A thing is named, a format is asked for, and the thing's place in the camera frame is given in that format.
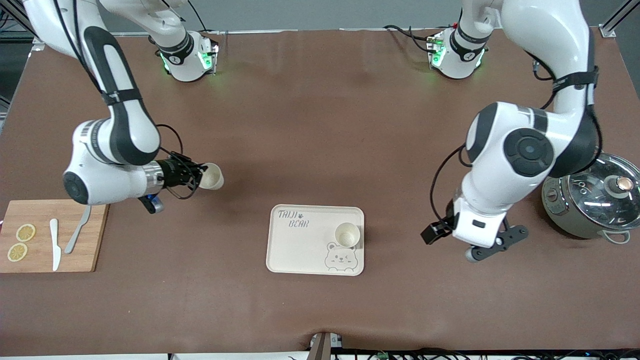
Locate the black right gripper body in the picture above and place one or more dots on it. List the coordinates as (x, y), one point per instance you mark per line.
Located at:
(172, 174)

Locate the white plastic cup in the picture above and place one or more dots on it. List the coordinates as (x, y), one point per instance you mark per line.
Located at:
(214, 177)
(347, 234)

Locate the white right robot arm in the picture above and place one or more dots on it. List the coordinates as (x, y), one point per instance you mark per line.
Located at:
(125, 125)

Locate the cream tray with bear print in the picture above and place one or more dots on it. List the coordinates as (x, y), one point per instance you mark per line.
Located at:
(300, 250)

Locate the grey-green cooking pot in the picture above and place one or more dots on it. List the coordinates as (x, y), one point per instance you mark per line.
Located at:
(565, 220)

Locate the wooden cutting board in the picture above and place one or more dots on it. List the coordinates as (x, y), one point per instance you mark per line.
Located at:
(95, 250)

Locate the grey plastic knife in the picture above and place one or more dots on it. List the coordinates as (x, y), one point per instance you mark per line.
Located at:
(75, 240)

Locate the glass pot lid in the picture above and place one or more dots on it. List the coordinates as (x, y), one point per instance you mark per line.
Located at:
(600, 205)

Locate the white plastic knife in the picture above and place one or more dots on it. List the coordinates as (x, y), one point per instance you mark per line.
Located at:
(55, 250)

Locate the metal table clamp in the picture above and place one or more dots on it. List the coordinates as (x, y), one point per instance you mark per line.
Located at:
(325, 345)

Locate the yellow lemon slice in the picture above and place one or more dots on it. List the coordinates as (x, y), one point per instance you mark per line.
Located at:
(25, 233)
(17, 252)

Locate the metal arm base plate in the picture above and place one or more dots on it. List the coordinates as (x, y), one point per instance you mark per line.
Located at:
(430, 50)
(215, 60)

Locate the aluminium frame profile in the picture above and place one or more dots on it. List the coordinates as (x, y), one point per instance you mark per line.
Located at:
(607, 31)
(37, 47)

